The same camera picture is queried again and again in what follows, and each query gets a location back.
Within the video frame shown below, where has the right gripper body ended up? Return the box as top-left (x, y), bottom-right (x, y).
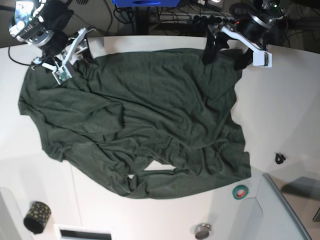
top-left (39, 30), bottom-right (68, 57)

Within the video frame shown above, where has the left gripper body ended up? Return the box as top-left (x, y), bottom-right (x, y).
top-left (237, 11), bottom-right (273, 44)

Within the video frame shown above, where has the dark green t-shirt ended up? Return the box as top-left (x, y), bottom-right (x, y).
top-left (18, 48), bottom-right (251, 200)

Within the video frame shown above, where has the power strip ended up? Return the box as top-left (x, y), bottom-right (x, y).
top-left (150, 14), bottom-right (237, 26)

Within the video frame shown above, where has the blue box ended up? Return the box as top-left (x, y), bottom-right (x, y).
top-left (111, 0), bottom-right (180, 8)

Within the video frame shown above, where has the small black clip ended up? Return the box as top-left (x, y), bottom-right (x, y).
top-left (274, 152), bottom-right (287, 165)

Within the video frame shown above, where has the green tape roll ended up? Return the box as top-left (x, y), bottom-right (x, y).
top-left (232, 184), bottom-right (249, 200)

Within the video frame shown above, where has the black yellow-dotted cup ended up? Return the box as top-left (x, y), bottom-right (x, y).
top-left (23, 201), bottom-right (52, 235)

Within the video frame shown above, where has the small metal tin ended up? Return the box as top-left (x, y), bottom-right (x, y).
top-left (194, 223), bottom-right (212, 240)

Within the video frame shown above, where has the white slotted tray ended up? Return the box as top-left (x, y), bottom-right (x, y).
top-left (53, 224), bottom-right (113, 240)

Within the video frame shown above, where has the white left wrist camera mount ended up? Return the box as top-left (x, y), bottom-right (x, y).
top-left (207, 23), bottom-right (272, 68)

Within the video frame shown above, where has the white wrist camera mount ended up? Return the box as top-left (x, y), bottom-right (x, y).
top-left (32, 26), bottom-right (96, 85)
top-left (207, 23), bottom-right (272, 68)

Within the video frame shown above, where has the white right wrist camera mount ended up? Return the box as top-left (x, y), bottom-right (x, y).
top-left (32, 26), bottom-right (96, 85)

